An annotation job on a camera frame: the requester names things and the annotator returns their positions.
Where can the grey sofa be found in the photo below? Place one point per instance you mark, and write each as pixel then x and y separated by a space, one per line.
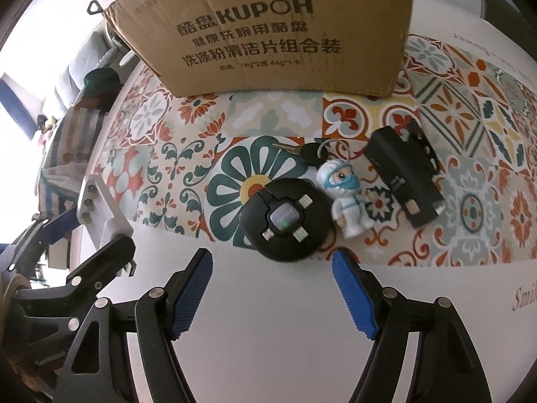
pixel 101 50

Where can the white battery holder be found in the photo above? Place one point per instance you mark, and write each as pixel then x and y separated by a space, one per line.
pixel 99 214

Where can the black round multi-plug charger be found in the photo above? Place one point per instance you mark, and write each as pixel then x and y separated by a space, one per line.
pixel 287 220

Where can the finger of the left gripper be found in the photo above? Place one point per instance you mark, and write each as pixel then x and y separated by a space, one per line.
pixel 24 253
pixel 88 279

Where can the dark green hat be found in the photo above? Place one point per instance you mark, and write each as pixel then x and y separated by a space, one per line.
pixel 101 81

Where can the black upright vacuum handle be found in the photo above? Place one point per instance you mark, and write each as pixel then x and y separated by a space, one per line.
pixel 95 8

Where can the brown cardboard box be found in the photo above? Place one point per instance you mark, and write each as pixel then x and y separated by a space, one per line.
pixel 197 47

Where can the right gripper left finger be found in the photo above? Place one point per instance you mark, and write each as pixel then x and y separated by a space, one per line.
pixel 98 367

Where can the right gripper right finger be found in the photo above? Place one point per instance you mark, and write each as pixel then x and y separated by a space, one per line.
pixel 447 367

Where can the colourful patterned table mat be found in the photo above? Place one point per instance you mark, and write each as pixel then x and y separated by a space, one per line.
pixel 442 172

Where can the black key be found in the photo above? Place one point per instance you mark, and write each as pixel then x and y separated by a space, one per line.
pixel 312 154

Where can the striped fabric bag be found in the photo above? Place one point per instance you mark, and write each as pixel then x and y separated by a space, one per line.
pixel 66 159

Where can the white astronaut figurine keychain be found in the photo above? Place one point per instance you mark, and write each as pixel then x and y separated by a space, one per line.
pixel 337 180

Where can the black rectangular device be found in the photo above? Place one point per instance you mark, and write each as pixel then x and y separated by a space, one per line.
pixel 407 167

